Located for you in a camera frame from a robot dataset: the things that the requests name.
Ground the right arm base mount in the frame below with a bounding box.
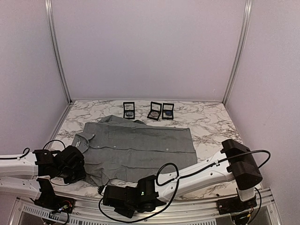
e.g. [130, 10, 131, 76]
[216, 196, 257, 215]

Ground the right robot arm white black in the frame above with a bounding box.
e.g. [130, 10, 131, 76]
[98, 139, 271, 225]

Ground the black display frame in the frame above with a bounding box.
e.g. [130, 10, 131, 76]
[162, 103, 174, 120]
[123, 102, 135, 120]
[147, 101, 162, 121]

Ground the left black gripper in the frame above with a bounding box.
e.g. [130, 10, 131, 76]
[56, 162, 86, 184]

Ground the middle black display frame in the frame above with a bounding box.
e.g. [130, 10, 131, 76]
[147, 101, 162, 121]

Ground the dark patterned round brooch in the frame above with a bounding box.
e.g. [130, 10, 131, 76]
[125, 111, 134, 118]

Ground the left black display frame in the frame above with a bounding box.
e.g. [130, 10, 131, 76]
[123, 102, 135, 120]

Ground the front aluminium rail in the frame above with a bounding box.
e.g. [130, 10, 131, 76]
[8, 188, 282, 225]

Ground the right black display frame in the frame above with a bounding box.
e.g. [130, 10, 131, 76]
[162, 103, 174, 120]

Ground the aluminium frame post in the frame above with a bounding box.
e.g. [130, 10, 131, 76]
[45, 0, 72, 105]
[222, 0, 253, 106]

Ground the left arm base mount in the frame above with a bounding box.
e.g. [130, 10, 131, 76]
[34, 178, 75, 213]

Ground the blue round brooch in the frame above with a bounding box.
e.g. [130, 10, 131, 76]
[165, 111, 173, 117]

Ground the pink round brooch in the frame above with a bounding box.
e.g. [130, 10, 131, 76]
[150, 112, 159, 118]

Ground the grey button shirt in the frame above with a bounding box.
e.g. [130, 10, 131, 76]
[72, 115, 197, 186]

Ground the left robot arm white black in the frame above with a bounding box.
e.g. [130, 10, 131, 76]
[0, 146, 86, 209]

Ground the left aluminium frame post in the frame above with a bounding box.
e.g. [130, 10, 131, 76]
[45, 0, 72, 105]

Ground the right aluminium frame post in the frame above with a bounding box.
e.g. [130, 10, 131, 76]
[222, 0, 253, 106]

